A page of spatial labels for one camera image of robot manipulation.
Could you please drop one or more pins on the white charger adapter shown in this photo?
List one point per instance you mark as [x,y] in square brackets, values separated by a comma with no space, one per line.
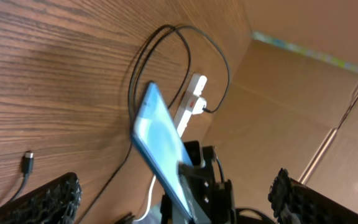
[196,105]

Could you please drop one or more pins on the white power strip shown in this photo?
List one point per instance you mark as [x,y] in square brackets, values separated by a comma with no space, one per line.
[183,115]

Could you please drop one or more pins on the blue smartphone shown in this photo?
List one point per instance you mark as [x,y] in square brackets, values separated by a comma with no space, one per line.
[156,138]

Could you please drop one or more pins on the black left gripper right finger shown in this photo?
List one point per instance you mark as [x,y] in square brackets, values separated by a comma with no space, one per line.
[293,202]

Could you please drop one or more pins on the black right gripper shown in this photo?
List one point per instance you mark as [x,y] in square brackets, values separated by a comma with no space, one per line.
[208,194]

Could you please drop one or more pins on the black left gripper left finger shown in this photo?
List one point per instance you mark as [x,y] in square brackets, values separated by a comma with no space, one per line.
[54,202]

